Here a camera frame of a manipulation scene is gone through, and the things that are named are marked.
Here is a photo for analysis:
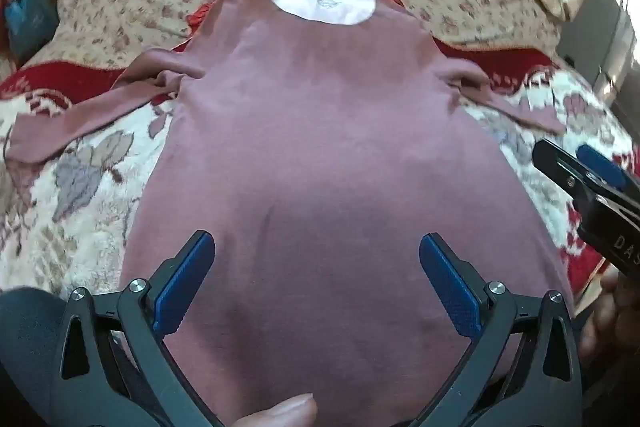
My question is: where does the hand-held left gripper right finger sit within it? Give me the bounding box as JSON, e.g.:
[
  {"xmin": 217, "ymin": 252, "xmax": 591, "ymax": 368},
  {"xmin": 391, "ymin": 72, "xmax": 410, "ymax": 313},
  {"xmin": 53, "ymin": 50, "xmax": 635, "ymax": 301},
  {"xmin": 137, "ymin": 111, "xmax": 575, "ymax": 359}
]
[{"xmin": 410, "ymin": 233, "xmax": 583, "ymax": 427}]

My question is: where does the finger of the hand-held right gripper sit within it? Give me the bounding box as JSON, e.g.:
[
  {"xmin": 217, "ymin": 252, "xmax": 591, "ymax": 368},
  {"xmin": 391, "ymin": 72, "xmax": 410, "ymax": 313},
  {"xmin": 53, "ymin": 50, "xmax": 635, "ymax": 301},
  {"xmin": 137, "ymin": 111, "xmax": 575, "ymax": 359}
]
[
  {"xmin": 532, "ymin": 139, "xmax": 601, "ymax": 208},
  {"xmin": 576, "ymin": 144, "xmax": 640, "ymax": 212}
]

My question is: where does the red and white plush blanket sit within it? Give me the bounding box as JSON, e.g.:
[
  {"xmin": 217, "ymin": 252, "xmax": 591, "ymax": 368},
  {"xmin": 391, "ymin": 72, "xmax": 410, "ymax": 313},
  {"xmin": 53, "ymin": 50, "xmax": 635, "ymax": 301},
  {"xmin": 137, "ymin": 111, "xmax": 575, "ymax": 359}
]
[{"xmin": 0, "ymin": 39, "xmax": 640, "ymax": 323}]

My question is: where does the person's left hand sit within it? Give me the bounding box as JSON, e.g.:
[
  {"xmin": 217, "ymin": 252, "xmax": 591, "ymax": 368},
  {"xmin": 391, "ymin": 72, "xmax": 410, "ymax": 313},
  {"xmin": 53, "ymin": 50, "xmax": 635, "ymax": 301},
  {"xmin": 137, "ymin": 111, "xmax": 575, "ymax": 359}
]
[{"xmin": 234, "ymin": 393, "xmax": 319, "ymax": 427}]

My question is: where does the blue cloth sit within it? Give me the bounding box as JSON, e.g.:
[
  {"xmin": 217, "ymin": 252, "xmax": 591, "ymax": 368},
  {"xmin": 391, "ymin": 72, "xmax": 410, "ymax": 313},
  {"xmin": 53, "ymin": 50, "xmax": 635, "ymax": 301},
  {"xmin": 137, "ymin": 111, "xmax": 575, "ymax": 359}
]
[{"xmin": 5, "ymin": 0, "xmax": 56, "ymax": 58}]

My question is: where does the grey furniture panel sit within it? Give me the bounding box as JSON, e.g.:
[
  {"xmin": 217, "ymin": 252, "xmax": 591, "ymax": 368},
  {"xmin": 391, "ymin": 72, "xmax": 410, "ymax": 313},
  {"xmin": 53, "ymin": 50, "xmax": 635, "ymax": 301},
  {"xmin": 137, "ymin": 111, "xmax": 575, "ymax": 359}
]
[{"xmin": 565, "ymin": 0, "xmax": 640, "ymax": 118}]

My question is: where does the mauve shirt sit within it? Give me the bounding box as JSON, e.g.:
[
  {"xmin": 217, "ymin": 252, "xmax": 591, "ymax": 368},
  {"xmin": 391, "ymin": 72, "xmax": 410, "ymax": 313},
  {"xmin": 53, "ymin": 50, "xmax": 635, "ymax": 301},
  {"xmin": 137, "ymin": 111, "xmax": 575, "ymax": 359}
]
[{"xmin": 7, "ymin": 0, "xmax": 576, "ymax": 427}]

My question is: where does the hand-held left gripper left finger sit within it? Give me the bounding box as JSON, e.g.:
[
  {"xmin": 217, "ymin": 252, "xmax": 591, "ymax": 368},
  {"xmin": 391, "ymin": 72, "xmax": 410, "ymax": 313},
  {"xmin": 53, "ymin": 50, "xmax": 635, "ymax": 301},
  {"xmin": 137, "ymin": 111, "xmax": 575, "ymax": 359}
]
[{"xmin": 47, "ymin": 229, "xmax": 226, "ymax": 427}]

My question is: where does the person's right hand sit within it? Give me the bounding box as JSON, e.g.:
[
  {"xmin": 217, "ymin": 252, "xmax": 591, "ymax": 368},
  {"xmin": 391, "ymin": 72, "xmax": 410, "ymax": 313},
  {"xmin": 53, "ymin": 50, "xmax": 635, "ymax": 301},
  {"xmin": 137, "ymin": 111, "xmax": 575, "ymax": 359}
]
[{"xmin": 579, "ymin": 267, "xmax": 640, "ymax": 363}]

